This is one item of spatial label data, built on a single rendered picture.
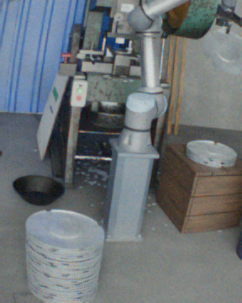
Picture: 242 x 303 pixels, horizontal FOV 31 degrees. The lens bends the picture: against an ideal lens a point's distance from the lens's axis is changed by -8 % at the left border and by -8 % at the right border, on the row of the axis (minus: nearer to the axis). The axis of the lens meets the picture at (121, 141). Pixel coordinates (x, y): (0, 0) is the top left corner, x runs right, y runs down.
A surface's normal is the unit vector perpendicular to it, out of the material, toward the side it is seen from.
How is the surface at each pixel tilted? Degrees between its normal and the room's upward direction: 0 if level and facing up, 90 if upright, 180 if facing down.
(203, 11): 118
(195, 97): 90
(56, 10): 90
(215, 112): 90
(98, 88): 90
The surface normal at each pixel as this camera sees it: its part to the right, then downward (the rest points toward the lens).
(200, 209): 0.29, 0.34
